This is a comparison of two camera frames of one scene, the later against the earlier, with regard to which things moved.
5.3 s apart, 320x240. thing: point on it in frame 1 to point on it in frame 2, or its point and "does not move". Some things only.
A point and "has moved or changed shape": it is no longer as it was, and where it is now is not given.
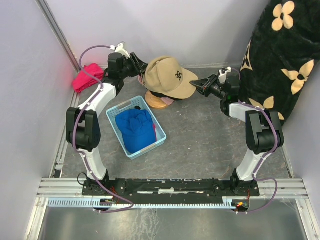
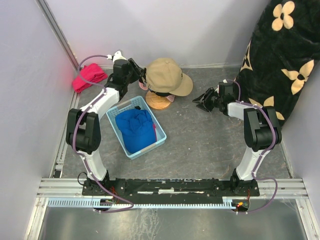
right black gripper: (204, 84) to (205, 98)
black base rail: (124, 187) does not move
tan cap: (165, 76) has moved or changed shape
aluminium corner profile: (48, 14) does not move
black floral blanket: (283, 50) does not move
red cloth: (91, 74) does not move
